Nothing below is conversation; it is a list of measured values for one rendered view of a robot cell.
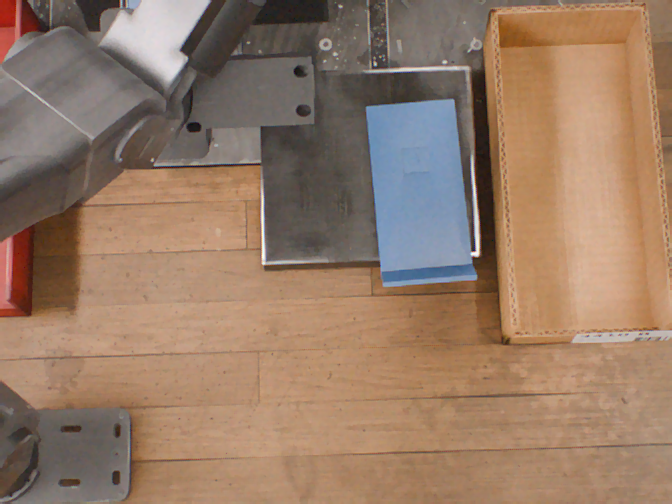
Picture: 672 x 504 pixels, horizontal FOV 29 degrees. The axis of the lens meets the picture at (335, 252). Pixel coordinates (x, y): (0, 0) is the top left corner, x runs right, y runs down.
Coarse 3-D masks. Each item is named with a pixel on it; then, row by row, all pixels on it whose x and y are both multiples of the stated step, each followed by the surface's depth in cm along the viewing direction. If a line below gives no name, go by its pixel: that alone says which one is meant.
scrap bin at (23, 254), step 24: (0, 0) 102; (24, 0) 102; (0, 24) 106; (24, 24) 102; (0, 48) 106; (24, 240) 99; (0, 264) 102; (24, 264) 99; (0, 288) 101; (24, 288) 99; (0, 312) 99; (24, 312) 99
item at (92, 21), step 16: (80, 0) 101; (96, 0) 101; (112, 0) 101; (272, 0) 102; (288, 0) 102; (304, 0) 102; (320, 0) 103; (96, 16) 104; (256, 16) 105; (272, 16) 105; (288, 16) 105; (304, 16) 105; (320, 16) 105
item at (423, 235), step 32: (384, 128) 102; (416, 128) 102; (448, 128) 101; (384, 160) 101; (448, 160) 101; (384, 192) 100; (416, 192) 100; (448, 192) 100; (384, 224) 100; (416, 224) 100; (448, 224) 99; (384, 256) 99; (416, 256) 99; (448, 256) 99
